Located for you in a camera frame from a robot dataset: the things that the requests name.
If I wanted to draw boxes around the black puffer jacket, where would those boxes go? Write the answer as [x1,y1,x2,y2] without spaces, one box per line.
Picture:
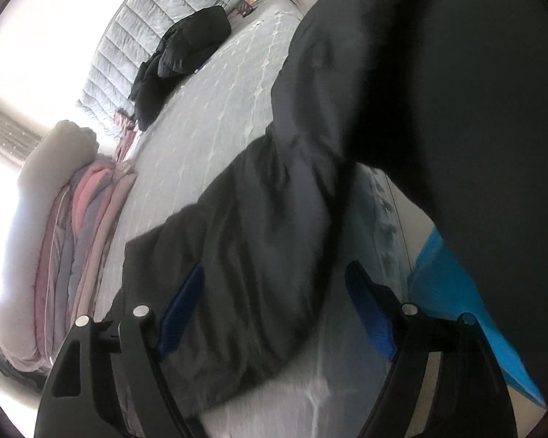
[114,0,548,416]

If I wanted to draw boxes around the pink folded blanket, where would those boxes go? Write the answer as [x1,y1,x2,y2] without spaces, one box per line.
[32,156,125,352]

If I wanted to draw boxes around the grey quilted bed mattress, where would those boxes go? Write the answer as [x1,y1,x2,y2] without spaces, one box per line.
[93,0,410,437]

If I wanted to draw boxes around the grey-blue folded blanket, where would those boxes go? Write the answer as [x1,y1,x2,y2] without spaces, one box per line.
[53,183,114,348]

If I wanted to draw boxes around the large grey pillow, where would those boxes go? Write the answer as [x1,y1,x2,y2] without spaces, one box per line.
[0,121,99,372]

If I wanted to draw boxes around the grey window curtain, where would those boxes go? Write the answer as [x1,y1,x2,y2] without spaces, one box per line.
[0,111,41,165]

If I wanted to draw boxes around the black garment near headboard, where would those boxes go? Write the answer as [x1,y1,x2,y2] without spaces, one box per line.
[129,6,231,131]

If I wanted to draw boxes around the grey padded headboard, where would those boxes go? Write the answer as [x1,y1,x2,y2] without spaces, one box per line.
[74,0,242,141]

